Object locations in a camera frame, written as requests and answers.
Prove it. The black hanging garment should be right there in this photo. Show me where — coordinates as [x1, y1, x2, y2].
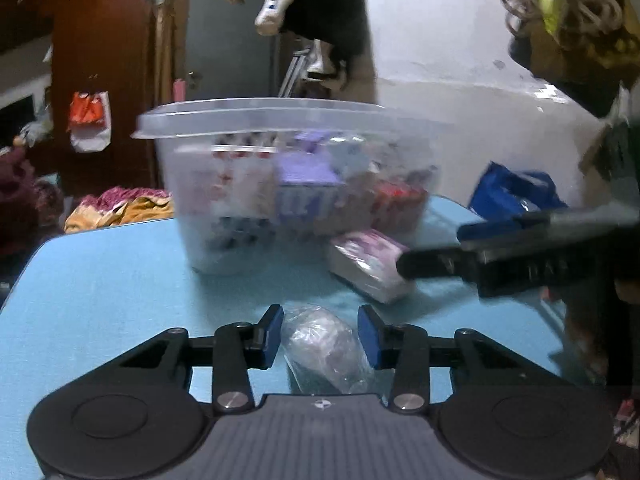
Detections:
[282, 0, 373, 86]

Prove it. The purple box with barcode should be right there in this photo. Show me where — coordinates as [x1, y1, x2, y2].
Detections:
[274, 152, 342, 233]

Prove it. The dark wooden wardrobe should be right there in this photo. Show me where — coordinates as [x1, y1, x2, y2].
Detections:
[0, 0, 173, 198]

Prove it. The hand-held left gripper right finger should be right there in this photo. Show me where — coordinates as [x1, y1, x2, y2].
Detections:
[357, 304, 526, 415]

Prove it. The red snack box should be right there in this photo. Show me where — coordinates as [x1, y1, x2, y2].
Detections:
[370, 180, 430, 233]

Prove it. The yellow and pink floral cloth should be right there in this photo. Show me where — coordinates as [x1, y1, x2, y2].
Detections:
[64, 186, 175, 235]

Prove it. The clear plastic storage box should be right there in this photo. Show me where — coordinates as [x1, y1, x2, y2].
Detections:
[131, 97, 443, 277]

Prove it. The coil of rope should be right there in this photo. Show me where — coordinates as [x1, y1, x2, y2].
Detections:
[491, 0, 626, 53]

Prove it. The red and white box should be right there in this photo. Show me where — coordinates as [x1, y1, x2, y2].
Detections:
[207, 142, 277, 221]

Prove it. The grey door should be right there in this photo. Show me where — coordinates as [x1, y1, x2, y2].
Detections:
[172, 0, 281, 102]

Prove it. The dark brown bag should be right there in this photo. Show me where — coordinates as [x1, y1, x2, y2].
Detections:
[507, 25, 640, 118]

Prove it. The orange and white plastic bag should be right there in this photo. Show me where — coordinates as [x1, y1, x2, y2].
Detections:
[67, 90, 112, 153]

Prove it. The pink and purple packet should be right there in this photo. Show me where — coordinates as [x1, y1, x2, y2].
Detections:
[327, 229, 417, 305]

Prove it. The blue bag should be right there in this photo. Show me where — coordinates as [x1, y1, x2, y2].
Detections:
[469, 161, 568, 223]

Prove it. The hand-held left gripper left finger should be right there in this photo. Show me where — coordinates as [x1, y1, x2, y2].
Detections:
[117, 304, 285, 415]

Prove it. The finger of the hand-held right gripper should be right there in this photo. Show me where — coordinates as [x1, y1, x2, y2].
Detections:
[396, 244, 481, 282]
[456, 210, 553, 243]

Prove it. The clear plastic bundle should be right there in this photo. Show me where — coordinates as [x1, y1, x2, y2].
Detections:
[280, 304, 388, 401]

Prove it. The maroon cloth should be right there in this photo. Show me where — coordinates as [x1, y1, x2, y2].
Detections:
[0, 146, 65, 261]

